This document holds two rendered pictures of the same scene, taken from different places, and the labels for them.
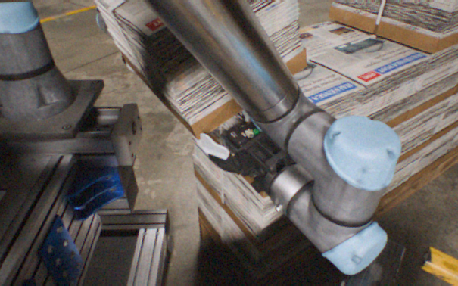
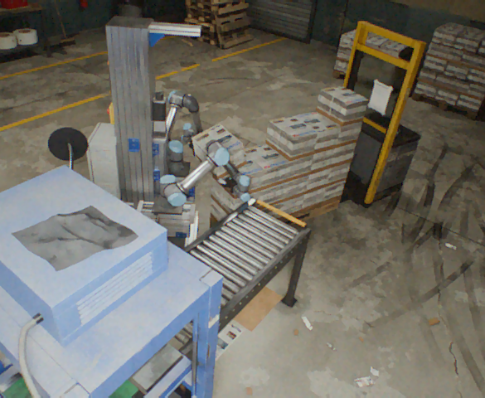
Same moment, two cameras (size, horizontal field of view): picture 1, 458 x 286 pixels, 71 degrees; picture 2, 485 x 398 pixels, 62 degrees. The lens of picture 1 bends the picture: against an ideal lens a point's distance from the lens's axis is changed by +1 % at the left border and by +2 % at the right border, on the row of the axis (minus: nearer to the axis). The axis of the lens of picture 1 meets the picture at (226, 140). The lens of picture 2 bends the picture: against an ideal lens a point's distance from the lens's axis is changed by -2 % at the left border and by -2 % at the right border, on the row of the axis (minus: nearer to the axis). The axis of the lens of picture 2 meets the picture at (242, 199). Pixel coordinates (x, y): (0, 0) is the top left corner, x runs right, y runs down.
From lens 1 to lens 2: 275 cm
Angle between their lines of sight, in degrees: 4
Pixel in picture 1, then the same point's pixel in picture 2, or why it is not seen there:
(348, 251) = (242, 196)
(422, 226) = not seen: hidden behind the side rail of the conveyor
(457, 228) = (321, 232)
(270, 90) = (232, 171)
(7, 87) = (173, 163)
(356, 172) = (242, 182)
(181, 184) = (200, 207)
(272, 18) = (237, 153)
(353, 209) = (243, 189)
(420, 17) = (287, 149)
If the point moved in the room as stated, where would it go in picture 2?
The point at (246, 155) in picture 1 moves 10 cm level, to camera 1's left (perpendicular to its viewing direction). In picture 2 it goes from (229, 182) to (216, 182)
